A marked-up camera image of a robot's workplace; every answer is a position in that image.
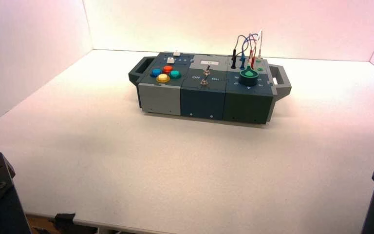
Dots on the grey and teal task box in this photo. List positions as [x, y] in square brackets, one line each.
[203, 100]

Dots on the teal round push button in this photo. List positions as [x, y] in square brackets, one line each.
[175, 74]

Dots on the yellow round push button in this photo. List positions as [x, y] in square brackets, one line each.
[163, 78]

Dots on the red round push button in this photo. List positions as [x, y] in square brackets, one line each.
[167, 69]

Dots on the blue round push button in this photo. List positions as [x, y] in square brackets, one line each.
[156, 72]

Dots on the white number label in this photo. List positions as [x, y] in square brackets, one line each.
[209, 62]

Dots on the green rotary knob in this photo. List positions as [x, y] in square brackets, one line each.
[249, 77]

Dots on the silver metal toggle switch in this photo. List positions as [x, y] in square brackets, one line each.
[208, 69]
[203, 82]

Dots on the white rocker switch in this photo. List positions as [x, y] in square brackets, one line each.
[176, 53]
[170, 60]

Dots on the black clamp bracket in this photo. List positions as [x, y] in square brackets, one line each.
[64, 220]

